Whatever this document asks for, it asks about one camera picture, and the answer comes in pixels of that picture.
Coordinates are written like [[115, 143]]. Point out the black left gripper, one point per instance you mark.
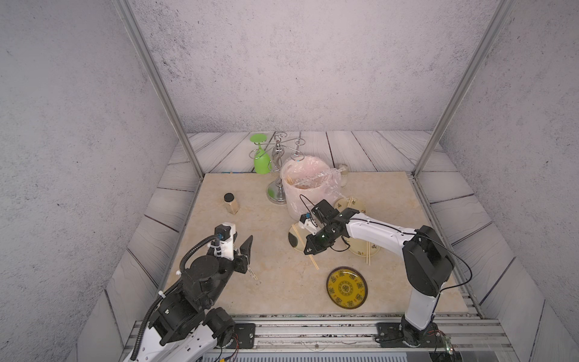
[[241, 262]]

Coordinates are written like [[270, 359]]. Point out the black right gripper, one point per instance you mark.
[[314, 247]]

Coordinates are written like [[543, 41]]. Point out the chopsticks pair two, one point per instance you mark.
[[300, 236]]

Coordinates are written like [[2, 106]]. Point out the chopsticks pair three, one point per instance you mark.
[[352, 202]]

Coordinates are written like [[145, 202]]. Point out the chopsticks pair one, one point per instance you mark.
[[254, 276]]

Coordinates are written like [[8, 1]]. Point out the chopsticks pair four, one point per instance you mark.
[[368, 253]]

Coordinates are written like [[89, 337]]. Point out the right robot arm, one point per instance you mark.
[[427, 262]]

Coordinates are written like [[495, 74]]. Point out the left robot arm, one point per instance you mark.
[[184, 322]]

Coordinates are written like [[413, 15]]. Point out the large cream oval plate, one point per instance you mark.
[[358, 247]]

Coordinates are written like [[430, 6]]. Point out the yellow patterned round plate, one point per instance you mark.
[[347, 288]]

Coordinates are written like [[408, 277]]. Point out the toothpick jar black lid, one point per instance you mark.
[[231, 203]]

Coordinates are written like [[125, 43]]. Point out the white trash bin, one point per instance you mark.
[[307, 190]]

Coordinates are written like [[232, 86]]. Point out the small cream bottle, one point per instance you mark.
[[344, 171]]

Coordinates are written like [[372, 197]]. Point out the green plastic goblet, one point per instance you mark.
[[261, 158]]

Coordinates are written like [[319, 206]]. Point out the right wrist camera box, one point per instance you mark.
[[308, 223]]

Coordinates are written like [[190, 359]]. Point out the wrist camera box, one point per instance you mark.
[[308, 223], [223, 247]]

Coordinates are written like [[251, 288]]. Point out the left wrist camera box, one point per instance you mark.
[[223, 247]]

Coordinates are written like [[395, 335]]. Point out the chrome wire cup rack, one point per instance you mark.
[[280, 148]]

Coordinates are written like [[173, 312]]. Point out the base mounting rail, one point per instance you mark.
[[455, 336]]

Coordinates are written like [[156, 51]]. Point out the metal corner post left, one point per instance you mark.
[[132, 27]]

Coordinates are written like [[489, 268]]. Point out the metal corner post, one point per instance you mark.
[[132, 27], [480, 53]]

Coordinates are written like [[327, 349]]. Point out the metal corner post right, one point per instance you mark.
[[480, 53]]

